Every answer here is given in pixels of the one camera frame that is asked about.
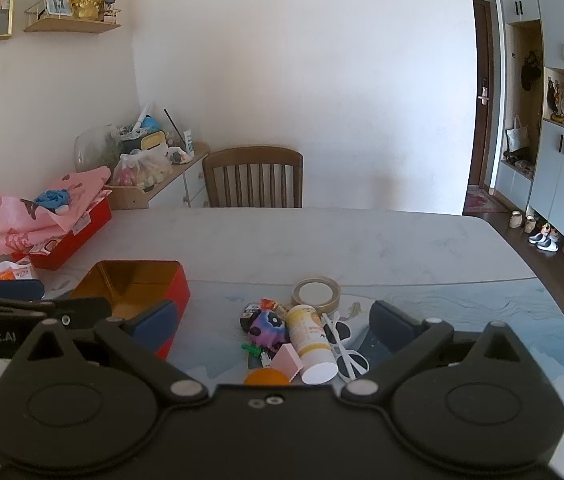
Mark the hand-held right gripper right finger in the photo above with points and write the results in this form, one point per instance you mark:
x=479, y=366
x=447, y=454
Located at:
x=392, y=325

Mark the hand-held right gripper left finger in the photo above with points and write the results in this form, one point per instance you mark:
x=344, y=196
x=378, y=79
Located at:
x=154, y=322

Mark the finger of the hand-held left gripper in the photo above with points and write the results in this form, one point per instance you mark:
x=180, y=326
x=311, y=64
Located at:
x=14, y=289
x=86, y=310

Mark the red tin box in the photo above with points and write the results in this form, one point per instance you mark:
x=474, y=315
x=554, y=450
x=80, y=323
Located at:
x=136, y=285

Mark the white sunglasses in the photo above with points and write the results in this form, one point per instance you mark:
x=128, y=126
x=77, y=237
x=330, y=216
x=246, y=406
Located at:
x=349, y=360

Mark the white yellow cylindrical container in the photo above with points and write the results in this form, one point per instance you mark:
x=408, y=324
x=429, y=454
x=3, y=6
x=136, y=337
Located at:
x=312, y=342

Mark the beige tape roll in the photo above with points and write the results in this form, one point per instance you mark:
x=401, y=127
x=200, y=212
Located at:
x=315, y=292

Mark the pink block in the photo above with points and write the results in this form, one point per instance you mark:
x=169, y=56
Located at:
x=287, y=361

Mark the purple spiky toy ball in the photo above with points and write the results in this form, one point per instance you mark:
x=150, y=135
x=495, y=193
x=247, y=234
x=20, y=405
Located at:
x=267, y=332

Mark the red snack packet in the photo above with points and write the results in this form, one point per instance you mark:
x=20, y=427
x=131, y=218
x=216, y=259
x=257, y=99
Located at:
x=268, y=304

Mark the orange ball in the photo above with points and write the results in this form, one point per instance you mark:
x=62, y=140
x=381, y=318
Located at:
x=264, y=378

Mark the tissue packet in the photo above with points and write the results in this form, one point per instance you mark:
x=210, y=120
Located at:
x=9, y=271

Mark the red box with white label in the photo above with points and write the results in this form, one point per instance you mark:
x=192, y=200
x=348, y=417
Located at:
x=69, y=245

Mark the red box with pink cloth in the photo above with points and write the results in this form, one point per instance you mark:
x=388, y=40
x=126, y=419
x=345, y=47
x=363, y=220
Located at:
x=21, y=217

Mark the blue plush toy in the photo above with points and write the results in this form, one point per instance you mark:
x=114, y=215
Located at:
x=51, y=199

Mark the green small toy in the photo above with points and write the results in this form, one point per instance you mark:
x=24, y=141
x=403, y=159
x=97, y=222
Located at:
x=251, y=349

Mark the white sideboard with wooden top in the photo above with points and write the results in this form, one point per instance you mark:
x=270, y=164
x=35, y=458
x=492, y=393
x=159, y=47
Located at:
x=181, y=185

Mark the patterned door rug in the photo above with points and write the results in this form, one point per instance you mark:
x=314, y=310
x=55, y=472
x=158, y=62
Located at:
x=482, y=202

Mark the clear plastic bag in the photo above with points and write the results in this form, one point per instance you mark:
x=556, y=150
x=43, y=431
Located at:
x=141, y=167

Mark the glass bowl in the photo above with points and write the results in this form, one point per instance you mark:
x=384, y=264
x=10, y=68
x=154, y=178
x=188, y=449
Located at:
x=92, y=149

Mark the beige shoes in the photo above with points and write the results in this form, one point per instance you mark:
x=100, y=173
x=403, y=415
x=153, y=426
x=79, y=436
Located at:
x=522, y=221

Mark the dark blue shoes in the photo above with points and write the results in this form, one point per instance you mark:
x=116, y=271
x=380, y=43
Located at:
x=544, y=242

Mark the brown wooden chair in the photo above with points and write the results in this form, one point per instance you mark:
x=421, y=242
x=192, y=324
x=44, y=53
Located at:
x=254, y=175

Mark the yellow green storage box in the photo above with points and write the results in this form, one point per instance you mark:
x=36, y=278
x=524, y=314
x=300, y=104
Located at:
x=149, y=141

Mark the white tote bag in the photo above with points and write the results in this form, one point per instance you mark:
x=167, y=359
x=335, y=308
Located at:
x=517, y=137

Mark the brown door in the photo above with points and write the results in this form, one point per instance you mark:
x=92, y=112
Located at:
x=482, y=95

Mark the grey wardrobe cabinet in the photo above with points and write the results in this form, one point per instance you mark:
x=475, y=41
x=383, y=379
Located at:
x=562, y=110

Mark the wooden wall shelf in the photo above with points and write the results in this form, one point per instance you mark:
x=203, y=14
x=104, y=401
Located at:
x=69, y=25

